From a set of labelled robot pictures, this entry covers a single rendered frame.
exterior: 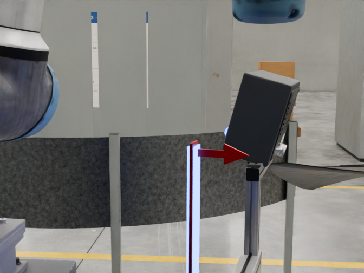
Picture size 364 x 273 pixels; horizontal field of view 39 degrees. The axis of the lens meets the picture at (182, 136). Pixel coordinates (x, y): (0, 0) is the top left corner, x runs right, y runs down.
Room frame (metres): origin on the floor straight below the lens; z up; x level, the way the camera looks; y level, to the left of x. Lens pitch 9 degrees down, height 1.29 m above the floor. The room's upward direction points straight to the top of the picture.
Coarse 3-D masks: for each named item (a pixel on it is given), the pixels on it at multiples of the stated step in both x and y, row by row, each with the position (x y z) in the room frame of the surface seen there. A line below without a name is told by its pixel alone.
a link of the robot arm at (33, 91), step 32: (0, 0) 0.64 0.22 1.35; (32, 0) 0.65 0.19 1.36; (0, 32) 0.63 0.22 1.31; (32, 32) 0.66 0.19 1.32; (0, 64) 0.62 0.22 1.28; (32, 64) 0.65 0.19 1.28; (0, 96) 0.61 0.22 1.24; (32, 96) 0.66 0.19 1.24; (0, 128) 0.62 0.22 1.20; (32, 128) 0.68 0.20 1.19
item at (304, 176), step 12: (276, 168) 0.50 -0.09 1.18; (288, 168) 0.48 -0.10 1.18; (300, 168) 0.46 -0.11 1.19; (312, 168) 0.45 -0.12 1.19; (324, 168) 0.44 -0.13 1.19; (336, 168) 0.44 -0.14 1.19; (348, 168) 0.46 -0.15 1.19; (360, 168) 0.46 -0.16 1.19; (288, 180) 0.60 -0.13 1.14; (300, 180) 0.60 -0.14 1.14; (312, 180) 0.60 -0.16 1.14; (324, 180) 0.61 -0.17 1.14; (336, 180) 0.62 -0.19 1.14
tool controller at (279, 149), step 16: (256, 80) 1.12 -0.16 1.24; (272, 80) 1.11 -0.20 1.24; (288, 80) 1.23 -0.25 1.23; (240, 96) 1.13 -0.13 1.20; (256, 96) 1.12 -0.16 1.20; (272, 96) 1.11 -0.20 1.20; (288, 96) 1.10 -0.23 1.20; (240, 112) 1.13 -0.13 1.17; (256, 112) 1.12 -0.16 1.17; (272, 112) 1.11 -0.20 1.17; (288, 112) 1.15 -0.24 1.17; (240, 128) 1.13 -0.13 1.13; (256, 128) 1.12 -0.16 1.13; (272, 128) 1.11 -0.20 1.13; (240, 144) 1.13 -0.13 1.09; (256, 144) 1.12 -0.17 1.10; (272, 144) 1.11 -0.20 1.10; (256, 160) 1.12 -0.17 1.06
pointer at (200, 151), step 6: (198, 150) 0.57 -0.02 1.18; (204, 150) 0.56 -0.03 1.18; (210, 150) 0.56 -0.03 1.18; (216, 150) 0.56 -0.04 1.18; (222, 150) 0.56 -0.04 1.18; (228, 150) 0.56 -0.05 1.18; (234, 150) 0.55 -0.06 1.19; (198, 156) 0.57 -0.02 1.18; (204, 156) 0.56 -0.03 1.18; (210, 156) 0.56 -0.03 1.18; (216, 156) 0.56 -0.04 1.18; (222, 156) 0.56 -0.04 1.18; (228, 156) 0.56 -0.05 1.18; (234, 156) 0.55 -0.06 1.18; (240, 156) 0.55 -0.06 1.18; (246, 156) 0.55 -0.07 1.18; (228, 162) 0.56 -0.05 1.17
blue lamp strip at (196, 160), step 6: (198, 144) 0.58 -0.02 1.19; (198, 162) 0.57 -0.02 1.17; (198, 168) 0.57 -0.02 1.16; (198, 174) 0.57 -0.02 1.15; (198, 180) 0.57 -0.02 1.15; (198, 186) 0.57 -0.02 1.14; (198, 192) 0.57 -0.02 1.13; (198, 198) 0.57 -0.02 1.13; (198, 204) 0.57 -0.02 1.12; (198, 210) 0.57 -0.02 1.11; (198, 216) 0.57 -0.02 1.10; (198, 222) 0.57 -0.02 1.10; (198, 228) 0.57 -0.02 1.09; (198, 234) 0.57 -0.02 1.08; (192, 240) 0.56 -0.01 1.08; (198, 240) 0.57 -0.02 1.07; (192, 246) 0.56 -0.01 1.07; (198, 246) 0.57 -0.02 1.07; (192, 252) 0.56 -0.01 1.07; (198, 252) 0.57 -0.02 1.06; (192, 258) 0.56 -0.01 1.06; (198, 258) 0.57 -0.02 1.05; (192, 264) 0.56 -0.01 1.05; (198, 264) 0.58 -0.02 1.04; (192, 270) 0.56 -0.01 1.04; (198, 270) 0.58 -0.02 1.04
